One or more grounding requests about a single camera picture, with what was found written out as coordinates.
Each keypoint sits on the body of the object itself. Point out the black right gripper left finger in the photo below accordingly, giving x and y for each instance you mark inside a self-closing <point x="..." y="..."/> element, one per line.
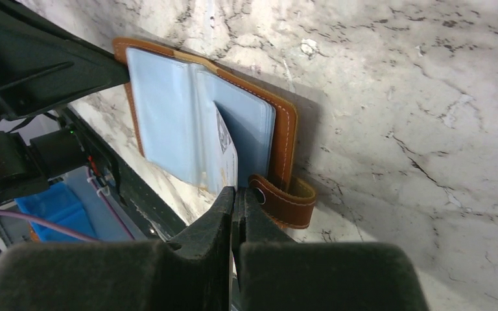
<point x="192" y="271"/>

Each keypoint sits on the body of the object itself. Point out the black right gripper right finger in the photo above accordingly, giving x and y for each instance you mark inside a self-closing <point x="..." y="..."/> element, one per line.
<point x="277" y="273"/>

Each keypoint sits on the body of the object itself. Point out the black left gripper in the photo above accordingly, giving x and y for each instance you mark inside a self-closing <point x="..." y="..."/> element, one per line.
<point x="43" y="66"/>

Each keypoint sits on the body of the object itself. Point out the white VIP credit card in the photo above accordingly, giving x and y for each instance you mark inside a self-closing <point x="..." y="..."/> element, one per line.
<point x="223" y="158"/>

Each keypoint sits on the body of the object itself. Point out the brown leather card holder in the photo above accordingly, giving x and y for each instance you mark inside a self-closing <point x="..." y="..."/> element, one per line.
<point x="170" y="94"/>

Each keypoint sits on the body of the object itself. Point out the black metal mounting rail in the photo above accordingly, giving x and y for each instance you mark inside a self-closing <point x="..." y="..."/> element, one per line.
<point x="149" y="213"/>

